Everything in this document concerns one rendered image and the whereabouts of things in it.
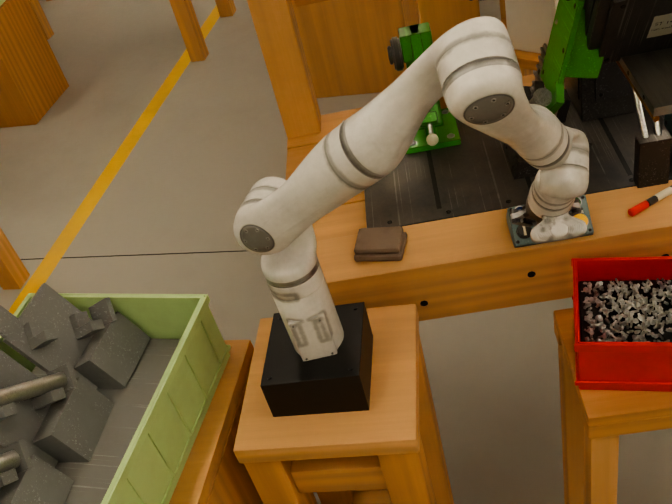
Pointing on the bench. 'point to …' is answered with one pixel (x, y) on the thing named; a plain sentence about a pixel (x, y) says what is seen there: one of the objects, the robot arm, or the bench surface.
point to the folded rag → (380, 244)
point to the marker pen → (650, 201)
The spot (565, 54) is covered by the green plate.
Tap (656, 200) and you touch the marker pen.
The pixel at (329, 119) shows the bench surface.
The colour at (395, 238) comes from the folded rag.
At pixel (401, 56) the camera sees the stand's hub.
